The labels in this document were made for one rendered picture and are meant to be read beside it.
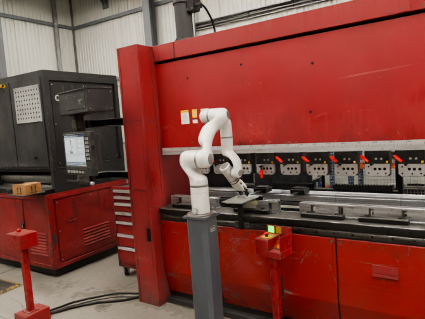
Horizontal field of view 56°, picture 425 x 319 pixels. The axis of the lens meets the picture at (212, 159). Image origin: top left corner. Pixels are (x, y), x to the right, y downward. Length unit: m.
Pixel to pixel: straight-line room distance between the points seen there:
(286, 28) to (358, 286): 1.81
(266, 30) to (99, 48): 7.99
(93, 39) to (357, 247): 9.16
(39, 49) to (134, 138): 7.40
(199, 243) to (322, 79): 1.37
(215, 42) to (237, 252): 1.66
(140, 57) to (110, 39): 6.92
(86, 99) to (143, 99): 0.48
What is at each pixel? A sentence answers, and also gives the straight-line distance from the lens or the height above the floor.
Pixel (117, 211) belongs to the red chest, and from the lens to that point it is 4.39.
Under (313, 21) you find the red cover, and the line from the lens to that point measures 2.90.
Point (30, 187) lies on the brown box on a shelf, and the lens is 4.54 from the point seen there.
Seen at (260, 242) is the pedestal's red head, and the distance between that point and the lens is 2.79.
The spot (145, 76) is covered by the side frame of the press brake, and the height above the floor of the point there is 2.03.
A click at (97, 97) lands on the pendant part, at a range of 3.35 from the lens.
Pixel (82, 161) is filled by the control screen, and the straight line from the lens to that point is 3.41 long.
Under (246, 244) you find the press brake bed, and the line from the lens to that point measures 3.13.
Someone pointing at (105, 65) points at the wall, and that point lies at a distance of 10.48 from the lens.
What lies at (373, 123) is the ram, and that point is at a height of 1.52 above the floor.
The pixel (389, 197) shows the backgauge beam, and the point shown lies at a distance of 3.07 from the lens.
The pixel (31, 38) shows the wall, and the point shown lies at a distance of 10.65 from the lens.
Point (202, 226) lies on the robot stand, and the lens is 2.56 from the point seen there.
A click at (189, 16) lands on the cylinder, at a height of 2.52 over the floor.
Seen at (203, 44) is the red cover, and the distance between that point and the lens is 3.31.
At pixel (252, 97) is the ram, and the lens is 3.05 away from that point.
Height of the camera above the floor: 1.59
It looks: 5 degrees down
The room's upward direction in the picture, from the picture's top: 4 degrees counter-clockwise
